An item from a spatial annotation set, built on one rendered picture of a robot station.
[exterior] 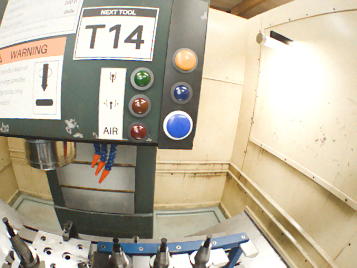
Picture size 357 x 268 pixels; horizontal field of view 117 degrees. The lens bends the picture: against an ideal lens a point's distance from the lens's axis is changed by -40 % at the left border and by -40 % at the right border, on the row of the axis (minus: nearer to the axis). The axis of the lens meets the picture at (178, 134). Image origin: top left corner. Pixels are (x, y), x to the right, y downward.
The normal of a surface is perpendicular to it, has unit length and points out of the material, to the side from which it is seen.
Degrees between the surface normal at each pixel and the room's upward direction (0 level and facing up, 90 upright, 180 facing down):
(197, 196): 90
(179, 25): 90
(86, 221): 90
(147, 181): 90
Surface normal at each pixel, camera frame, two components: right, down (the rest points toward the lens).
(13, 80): 0.19, 0.28
